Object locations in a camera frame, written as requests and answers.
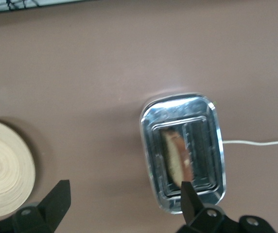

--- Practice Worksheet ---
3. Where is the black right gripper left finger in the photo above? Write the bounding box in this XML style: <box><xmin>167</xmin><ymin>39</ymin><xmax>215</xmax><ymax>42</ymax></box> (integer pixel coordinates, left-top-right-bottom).
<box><xmin>0</xmin><ymin>179</ymin><xmax>71</xmax><ymax>233</ymax></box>

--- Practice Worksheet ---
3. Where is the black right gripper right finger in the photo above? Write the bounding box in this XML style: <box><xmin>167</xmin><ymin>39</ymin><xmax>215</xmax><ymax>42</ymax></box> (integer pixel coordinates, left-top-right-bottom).
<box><xmin>177</xmin><ymin>181</ymin><xmax>276</xmax><ymax>233</ymax></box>

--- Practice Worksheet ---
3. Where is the round wooden plate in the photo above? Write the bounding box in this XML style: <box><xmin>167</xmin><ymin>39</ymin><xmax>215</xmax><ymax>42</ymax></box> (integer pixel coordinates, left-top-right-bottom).
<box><xmin>0</xmin><ymin>118</ymin><xmax>36</xmax><ymax>217</ymax></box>

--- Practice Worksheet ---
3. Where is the slice of toast bread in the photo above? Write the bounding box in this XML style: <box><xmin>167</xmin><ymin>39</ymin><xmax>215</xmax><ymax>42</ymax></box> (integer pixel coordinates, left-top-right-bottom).
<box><xmin>161</xmin><ymin>128</ymin><xmax>195</xmax><ymax>190</ymax></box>

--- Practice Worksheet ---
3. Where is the chrome two-slot toaster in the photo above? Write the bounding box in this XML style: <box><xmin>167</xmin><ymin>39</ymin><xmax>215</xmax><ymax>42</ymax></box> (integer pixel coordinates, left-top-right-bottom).
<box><xmin>139</xmin><ymin>92</ymin><xmax>227</xmax><ymax>216</ymax></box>

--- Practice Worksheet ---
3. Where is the white toaster power cord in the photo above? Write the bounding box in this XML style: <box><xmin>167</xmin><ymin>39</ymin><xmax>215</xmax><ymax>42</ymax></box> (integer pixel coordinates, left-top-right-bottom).
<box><xmin>222</xmin><ymin>139</ymin><xmax>278</xmax><ymax>147</ymax></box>

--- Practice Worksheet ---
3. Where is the black floor cable tangle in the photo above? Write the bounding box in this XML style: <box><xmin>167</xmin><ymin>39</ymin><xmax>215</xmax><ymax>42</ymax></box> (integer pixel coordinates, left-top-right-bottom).
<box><xmin>0</xmin><ymin>0</ymin><xmax>41</xmax><ymax>14</ymax></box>

